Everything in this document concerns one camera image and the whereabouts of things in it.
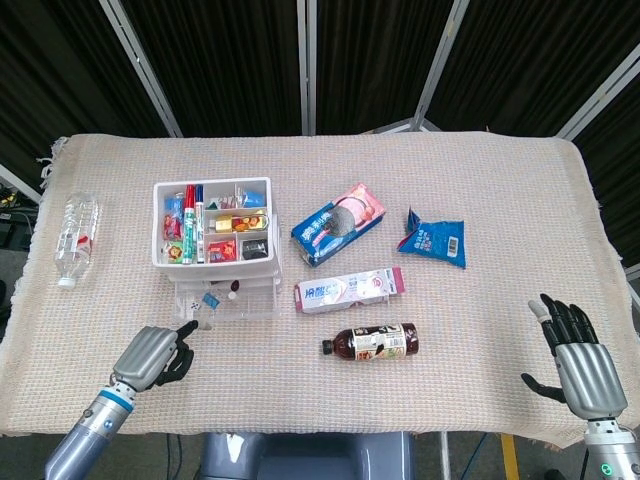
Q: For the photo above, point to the white pink toothpaste box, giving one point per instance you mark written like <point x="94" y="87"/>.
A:
<point x="340" y="292"/>

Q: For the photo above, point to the blue candy wrapper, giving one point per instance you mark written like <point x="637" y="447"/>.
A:
<point x="173" y="204"/>

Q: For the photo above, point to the red snack packet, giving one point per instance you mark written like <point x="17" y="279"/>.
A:
<point x="221" y="250"/>

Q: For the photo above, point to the pink red candy wrapper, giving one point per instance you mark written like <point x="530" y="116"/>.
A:
<point x="172" y="227"/>

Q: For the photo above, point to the blue Oreo cookie box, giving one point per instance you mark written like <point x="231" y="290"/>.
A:
<point x="330" y="230"/>

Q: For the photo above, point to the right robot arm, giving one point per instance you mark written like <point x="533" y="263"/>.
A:
<point x="610" y="455"/>

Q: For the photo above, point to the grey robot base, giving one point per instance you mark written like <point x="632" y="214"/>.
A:
<point x="300" y="457"/>

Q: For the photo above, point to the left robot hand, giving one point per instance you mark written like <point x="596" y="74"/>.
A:
<point x="145" y="355"/>

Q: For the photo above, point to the small blue packet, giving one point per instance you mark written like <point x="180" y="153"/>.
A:
<point x="252" y="197"/>

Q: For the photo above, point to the red white small packet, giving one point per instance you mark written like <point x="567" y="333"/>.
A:
<point x="222" y="202"/>

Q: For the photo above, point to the brown tea bottle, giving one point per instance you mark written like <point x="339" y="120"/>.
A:
<point x="380" y="342"/>

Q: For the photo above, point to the green marker red cap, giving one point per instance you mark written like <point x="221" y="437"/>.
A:
<point x="189" y="230"/>

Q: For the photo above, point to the small black item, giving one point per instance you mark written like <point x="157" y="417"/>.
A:
<point x="255" y="249"/>

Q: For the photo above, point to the clear plastic drawer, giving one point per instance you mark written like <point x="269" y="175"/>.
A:
<point x="250" y="307"/>

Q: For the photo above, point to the beige woven tablecloth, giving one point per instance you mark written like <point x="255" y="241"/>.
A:
<point x="450" y="340"/>

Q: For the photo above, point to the white plastic drawer organizer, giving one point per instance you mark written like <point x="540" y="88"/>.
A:
<point x="159" y="225"/>

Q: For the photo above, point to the blue snack bag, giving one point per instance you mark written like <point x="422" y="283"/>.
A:
<point x="440" y="242"/>

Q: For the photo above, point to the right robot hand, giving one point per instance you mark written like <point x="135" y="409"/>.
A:
<point x="590" y="375"/>

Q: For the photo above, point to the clear water bottle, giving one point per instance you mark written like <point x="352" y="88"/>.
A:
<point x="75" y="240"/>

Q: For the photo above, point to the metal table leg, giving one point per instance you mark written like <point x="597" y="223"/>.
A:
<point x="445" y="457"/>

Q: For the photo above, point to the small blue binder clip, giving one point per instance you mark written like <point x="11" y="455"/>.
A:
<point x="210" y="300"/>

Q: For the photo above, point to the dark folding screen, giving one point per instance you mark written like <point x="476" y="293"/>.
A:
<point x="225" y="60"/>

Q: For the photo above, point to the white marker blue cap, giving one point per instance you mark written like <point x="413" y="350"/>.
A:
<point x="200" y="235"/>

